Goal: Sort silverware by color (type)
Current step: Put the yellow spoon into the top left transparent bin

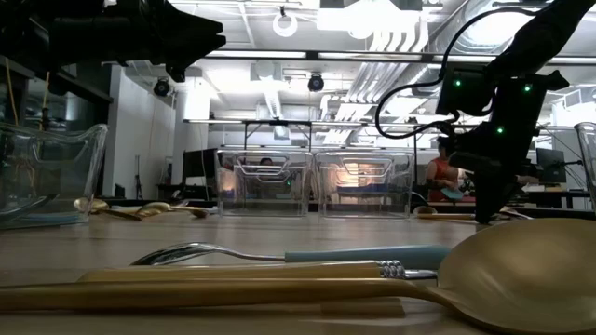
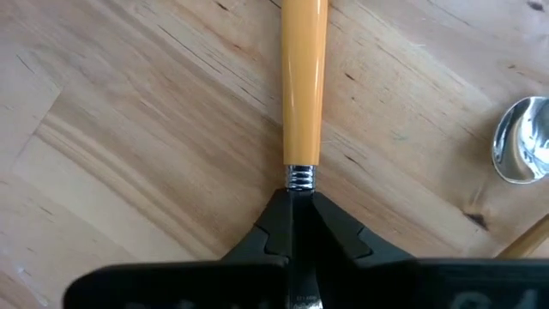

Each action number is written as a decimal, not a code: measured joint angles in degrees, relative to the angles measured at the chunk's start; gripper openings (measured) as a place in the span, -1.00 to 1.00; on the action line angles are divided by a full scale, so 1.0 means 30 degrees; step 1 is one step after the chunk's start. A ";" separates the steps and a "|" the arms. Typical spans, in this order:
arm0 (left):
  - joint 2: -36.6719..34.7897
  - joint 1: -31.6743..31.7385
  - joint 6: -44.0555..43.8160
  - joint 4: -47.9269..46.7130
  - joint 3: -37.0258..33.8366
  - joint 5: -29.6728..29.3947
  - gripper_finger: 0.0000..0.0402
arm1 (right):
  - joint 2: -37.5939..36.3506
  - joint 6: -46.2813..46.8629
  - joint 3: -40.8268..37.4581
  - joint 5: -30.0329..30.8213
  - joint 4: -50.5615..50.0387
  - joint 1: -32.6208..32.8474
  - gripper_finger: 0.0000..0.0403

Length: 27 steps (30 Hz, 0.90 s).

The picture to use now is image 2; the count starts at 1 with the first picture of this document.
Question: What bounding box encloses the blue-handled silver spoon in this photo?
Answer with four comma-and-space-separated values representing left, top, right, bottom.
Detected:
492, 95, 549, 185

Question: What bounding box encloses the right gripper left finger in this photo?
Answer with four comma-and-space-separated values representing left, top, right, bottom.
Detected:
63, 191, 295, 309

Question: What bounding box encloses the orange-handled silverware piece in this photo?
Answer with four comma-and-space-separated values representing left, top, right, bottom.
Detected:
281, 0, 329, 309

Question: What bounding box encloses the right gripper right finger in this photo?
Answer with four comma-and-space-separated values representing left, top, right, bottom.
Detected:
312, 191, 549, 309

